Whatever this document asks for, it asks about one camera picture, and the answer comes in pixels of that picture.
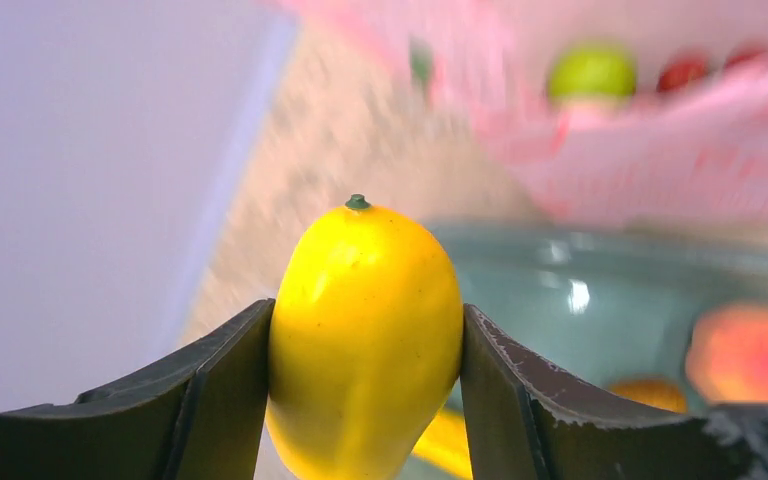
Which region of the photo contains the teal plastic fruit tray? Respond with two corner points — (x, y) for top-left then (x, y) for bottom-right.
(431, 223), (768, 415)

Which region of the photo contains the yellow fake banana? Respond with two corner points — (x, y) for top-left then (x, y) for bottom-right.
(412, 407), (473, 479)

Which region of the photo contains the green fake pear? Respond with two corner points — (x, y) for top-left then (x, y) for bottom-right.
(545, 43), (638, 103)

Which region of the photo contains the pink plastic bag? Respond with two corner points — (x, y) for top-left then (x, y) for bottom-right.
(287, 1), (768, 226)

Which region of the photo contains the red fake grape bunch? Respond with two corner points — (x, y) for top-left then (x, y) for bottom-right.
(655, 42), (768, 95)

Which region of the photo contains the brown fake kiwi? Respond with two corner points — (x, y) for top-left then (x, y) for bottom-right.
(608, 378), (687, 413)

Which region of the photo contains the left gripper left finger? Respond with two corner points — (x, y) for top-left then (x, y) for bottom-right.
(0, 299), (273, 480)

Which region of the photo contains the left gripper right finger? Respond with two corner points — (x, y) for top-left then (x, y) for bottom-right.
(460, 305), (768, 480)

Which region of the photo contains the pink fake peach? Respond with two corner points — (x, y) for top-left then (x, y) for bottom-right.
(684, 303), (768, 404)

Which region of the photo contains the yellow fake mango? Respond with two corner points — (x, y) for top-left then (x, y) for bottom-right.
(265, 194), (464, 479)

